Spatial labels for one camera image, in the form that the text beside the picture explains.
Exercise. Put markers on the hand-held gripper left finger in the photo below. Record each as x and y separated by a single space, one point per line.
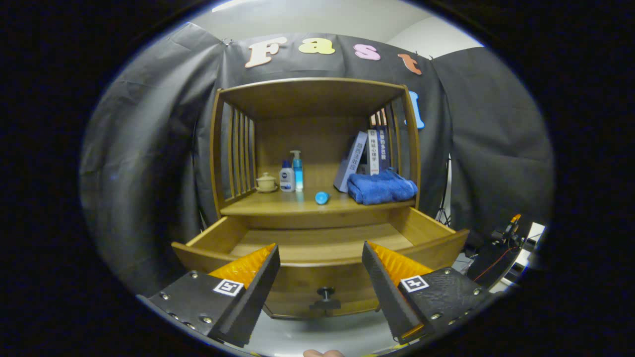
254 297

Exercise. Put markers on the blue pump bottle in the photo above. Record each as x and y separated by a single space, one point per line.
297 173

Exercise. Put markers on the grey leaning book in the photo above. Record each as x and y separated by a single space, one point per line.
351 161

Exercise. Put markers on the black backdrop cloth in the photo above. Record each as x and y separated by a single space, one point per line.
149 148

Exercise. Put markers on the wooden drawer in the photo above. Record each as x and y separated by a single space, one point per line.
322 282

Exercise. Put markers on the blue white tube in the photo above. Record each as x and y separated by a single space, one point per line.
322 198

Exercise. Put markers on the white spine book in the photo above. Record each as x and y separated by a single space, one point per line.
373 153

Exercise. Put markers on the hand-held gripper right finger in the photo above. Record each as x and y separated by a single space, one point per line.
384 292

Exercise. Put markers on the dark blue book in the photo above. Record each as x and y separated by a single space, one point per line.
384 148

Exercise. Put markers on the wooden countertop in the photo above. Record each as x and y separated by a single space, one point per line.
297 203

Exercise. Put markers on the wooden cabinet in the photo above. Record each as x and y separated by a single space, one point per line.
312 96

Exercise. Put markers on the black tripod stand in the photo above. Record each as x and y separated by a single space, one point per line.
443 213

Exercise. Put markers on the small beige lidded cup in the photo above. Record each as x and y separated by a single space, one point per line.
266 183

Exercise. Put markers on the black round drawer knob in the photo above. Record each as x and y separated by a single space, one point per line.
325 297

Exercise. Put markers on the white bottle with blue cap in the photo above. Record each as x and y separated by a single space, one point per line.
286 179

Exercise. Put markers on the blue folded towel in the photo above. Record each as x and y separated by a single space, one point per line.
379 188

